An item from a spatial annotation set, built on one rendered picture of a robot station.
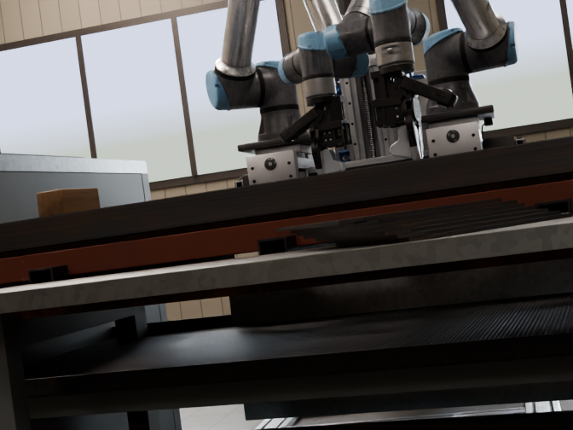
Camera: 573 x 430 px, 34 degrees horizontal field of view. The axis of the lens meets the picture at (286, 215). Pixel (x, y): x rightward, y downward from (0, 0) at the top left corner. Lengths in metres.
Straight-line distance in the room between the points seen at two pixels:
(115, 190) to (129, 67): 3.49
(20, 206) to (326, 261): 1.26
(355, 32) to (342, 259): 0.89
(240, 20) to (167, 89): 3.53
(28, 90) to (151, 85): 0.87
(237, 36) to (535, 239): 1.57
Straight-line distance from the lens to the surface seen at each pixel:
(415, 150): 1.86
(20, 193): 2.36
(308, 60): 2.19
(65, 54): 6.39
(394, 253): 1.19
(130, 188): 2.83
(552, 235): 1.16
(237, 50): 2.61
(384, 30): 1.89
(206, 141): 5.96
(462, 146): 2.48
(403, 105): 1.86
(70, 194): 1.84
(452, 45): 2.64
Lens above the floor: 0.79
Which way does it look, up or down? 1 degrees up
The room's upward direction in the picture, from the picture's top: 8 degrees counter-clockwise
